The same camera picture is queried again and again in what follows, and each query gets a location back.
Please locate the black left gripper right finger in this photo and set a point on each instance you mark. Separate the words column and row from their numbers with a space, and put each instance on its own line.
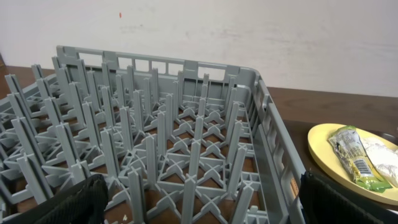
column 325, row 201

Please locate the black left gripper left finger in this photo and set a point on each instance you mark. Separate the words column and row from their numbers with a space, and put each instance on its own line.
column 85, row 202

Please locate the yellow plate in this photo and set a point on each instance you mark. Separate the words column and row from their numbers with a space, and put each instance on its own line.
column 322, row 152

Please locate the white paper napkin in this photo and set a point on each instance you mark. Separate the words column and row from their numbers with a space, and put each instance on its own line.
column 382, row 158

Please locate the grey plastic dish rack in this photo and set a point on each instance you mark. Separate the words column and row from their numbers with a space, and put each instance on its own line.
column 176, row 141

